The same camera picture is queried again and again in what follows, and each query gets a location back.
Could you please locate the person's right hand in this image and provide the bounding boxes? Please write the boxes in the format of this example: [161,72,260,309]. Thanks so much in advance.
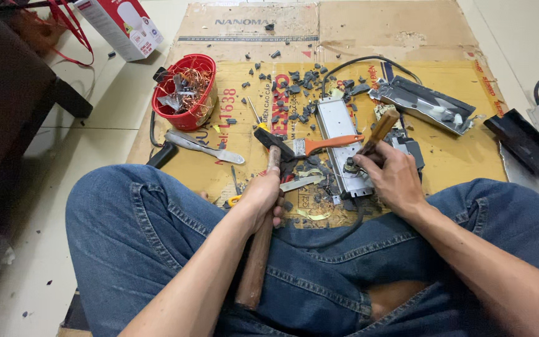
[353,139,432,222]

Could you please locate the person's left hand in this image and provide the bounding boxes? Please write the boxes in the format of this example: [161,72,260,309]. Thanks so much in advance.
[232,166,286,235]

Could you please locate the wooden handled chisel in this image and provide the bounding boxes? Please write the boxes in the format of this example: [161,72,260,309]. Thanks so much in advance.
[344,108,401,176]

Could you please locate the wooden handled hammer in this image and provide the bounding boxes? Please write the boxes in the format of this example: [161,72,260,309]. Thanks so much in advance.
[235,127,296,311]

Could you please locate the broken circuit board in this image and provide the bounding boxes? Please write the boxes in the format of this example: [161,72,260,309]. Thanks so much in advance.
[373,104,426,171]

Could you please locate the flat metal strip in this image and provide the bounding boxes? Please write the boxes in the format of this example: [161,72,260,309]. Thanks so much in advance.
[279,173,327,194]

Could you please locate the round coil component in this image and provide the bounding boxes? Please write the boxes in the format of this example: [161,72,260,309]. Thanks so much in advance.
[342,158,365,177]

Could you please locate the flattened cardboard sheet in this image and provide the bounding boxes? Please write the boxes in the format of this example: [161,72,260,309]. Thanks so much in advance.
[126,0,539,286]

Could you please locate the flat metal knife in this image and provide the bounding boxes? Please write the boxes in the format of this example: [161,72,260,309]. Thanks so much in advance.
[164,129,246,165]

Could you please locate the silver metal power supply case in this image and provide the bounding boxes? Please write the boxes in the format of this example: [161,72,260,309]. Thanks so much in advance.
[316,96,376,200]

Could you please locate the opened metal casing black lining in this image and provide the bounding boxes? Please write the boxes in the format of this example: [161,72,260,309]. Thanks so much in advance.
[368,75,477,137]

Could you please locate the red plastic basket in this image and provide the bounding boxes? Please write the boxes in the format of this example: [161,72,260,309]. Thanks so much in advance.
[152,53,218,132]

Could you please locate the heap of black debris chips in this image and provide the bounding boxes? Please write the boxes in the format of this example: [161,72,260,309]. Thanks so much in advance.
[239,22,373,221]

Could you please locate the person's blue jeans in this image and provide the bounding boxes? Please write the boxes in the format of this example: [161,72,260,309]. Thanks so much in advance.
[66,163,539,337]

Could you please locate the red and white carton box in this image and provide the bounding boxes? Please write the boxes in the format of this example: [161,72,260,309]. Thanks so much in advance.
[73,0,164,63]

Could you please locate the dark wooden furniture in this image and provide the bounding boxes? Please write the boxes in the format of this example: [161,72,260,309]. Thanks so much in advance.
[0,0,94,265]

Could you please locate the yellow handled scissors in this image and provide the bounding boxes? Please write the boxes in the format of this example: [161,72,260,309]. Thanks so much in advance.
[227,166,244,208]

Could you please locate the orange handled paint brush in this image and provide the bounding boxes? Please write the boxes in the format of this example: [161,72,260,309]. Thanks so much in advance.
[283,134,366,159]

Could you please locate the yellow handled screwdriver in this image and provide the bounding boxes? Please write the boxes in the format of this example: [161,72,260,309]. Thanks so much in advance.
[247,96,270,133]

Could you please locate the black plug with cable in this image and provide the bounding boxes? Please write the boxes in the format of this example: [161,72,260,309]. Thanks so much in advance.
[145,110,179,169]

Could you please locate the black power cable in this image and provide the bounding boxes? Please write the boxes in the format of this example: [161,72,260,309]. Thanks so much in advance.
[320,55,423,100]

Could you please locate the copper wire scrap heap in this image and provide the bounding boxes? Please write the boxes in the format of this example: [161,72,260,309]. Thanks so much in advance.
[158,58,215,115]

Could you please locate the red strap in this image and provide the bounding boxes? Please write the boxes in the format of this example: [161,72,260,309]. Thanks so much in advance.
[45,0,95,67]

